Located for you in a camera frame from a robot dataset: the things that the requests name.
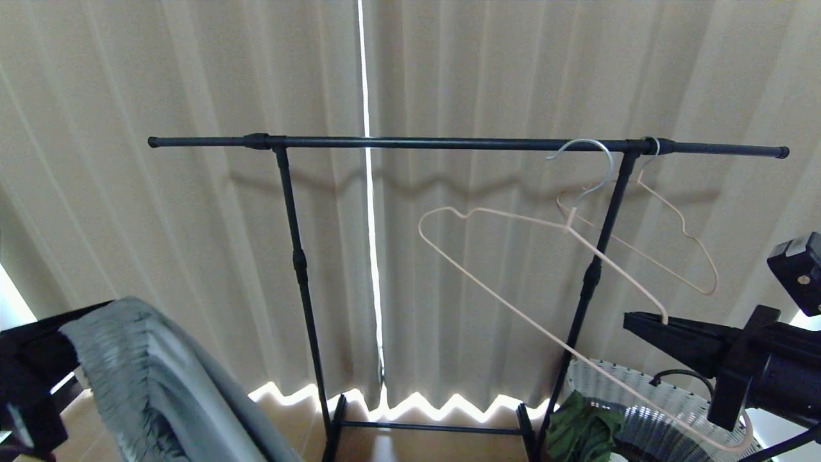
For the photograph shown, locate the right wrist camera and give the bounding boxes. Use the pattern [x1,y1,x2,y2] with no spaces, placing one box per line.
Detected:
[767,232,821,317]

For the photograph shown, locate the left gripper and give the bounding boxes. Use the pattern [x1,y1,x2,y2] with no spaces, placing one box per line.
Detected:
[0,369,69,453]

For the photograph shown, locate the pink clothes hanger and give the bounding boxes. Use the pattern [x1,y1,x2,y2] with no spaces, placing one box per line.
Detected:
[418,139,755,454]
[555,151,719,296]

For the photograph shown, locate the beige curtain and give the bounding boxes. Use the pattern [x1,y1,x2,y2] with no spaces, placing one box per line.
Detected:
[0,0,821,418]

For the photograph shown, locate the pale grey shorts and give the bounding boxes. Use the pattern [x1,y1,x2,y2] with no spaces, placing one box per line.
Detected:
[60,296,302,462]

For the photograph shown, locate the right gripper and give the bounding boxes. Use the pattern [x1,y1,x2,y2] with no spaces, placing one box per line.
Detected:
[709,305,821,432]

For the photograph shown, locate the green garment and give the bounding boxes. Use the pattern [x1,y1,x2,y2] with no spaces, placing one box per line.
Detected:
[545,389,626,462]

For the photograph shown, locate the white laundry basket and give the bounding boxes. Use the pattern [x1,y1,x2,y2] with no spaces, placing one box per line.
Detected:
[563,357,774,462]

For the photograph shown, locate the black clothes rack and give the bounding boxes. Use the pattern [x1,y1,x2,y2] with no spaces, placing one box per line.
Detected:
[148,133,791,462]

